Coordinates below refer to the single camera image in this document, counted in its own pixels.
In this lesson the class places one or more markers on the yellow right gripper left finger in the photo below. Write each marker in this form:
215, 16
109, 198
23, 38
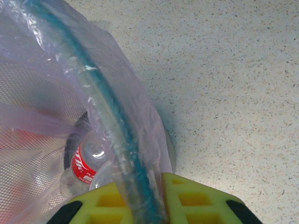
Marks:
93, 207

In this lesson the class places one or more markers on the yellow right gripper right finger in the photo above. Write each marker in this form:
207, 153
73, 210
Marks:
198, 200

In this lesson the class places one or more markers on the red label plastic bottle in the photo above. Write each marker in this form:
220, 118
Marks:
80, 163

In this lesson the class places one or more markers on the grey mesh waste bin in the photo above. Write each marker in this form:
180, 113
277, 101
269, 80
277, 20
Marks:
80, 123

